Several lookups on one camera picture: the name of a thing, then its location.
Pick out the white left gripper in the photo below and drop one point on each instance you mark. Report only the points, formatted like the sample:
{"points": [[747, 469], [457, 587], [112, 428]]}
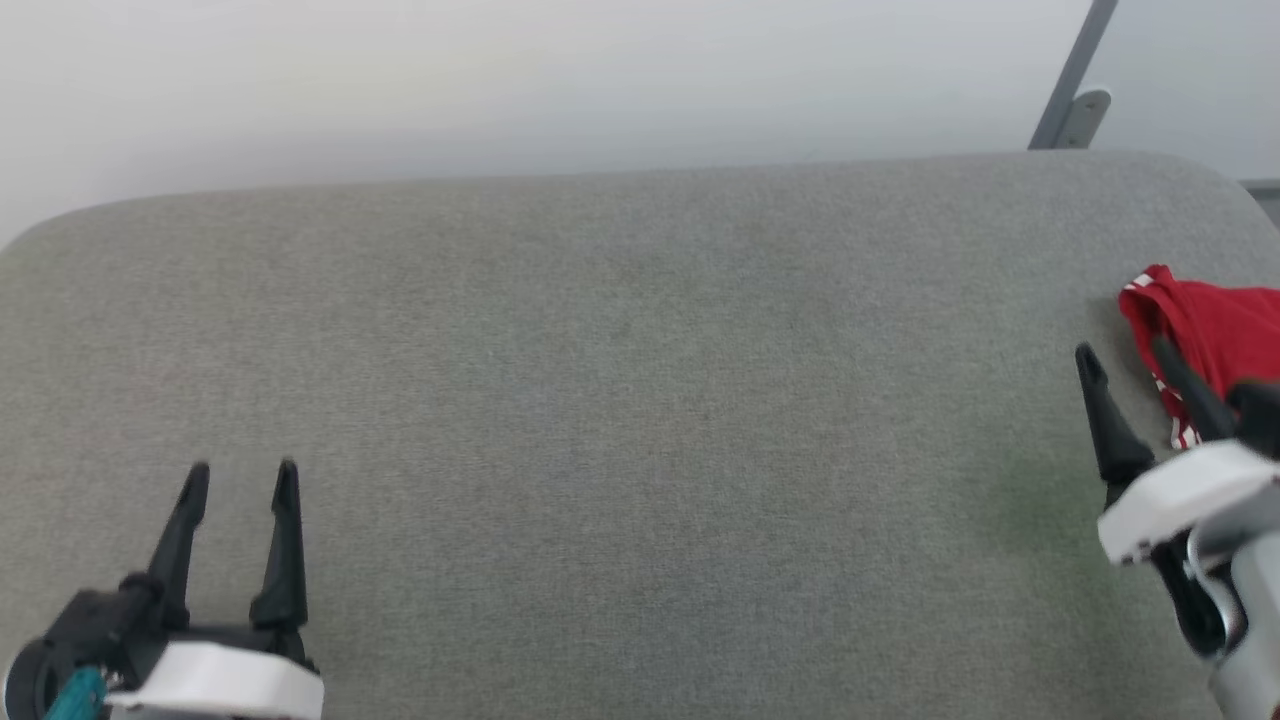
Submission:
{"points": [[220, 685]]}

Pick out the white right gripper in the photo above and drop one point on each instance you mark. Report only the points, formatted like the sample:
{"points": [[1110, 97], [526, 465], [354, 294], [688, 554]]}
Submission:
{"points": [[1180, 495]]}

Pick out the red white shirt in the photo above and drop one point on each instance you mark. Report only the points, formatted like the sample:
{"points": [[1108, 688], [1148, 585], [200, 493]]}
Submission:
{"points": [[1225, 325]]}

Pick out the grey fabric sofa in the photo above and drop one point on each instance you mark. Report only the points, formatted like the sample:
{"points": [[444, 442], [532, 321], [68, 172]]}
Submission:
{"points": [[600, 400]]}

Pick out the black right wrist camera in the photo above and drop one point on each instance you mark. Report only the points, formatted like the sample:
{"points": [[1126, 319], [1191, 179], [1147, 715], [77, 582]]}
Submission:
{"points": [[1260, 415]]}

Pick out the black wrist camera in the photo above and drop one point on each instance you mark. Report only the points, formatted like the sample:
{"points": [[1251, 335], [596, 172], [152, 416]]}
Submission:
{"points": [[1260, 415], [90, 630]]}

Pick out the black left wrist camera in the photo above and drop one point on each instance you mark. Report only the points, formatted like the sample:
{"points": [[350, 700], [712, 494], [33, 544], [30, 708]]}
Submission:
{"points": [[90, 630]]}

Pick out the grey metal pole with bracket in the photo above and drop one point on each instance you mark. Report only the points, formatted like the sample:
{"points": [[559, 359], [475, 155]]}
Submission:
{"points": [[1072, 80]]}

